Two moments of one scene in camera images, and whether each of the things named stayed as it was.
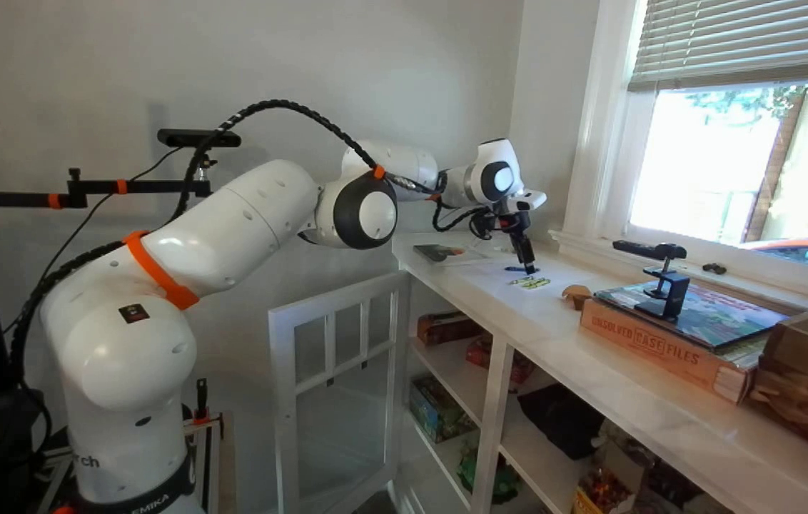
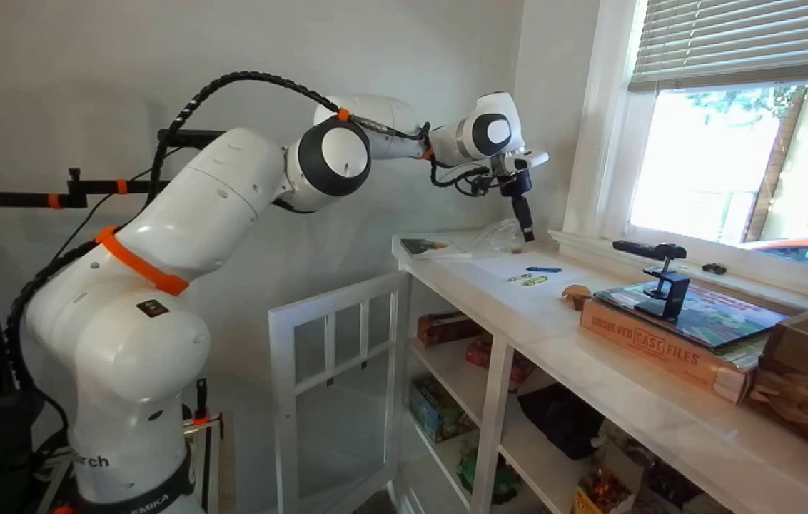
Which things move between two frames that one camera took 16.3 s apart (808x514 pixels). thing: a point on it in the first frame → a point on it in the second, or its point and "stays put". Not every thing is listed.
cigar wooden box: x=709 y=339 stays put
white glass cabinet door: x=334 y=393 stays put
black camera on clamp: x=672 y=287 stays put
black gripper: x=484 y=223 → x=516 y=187
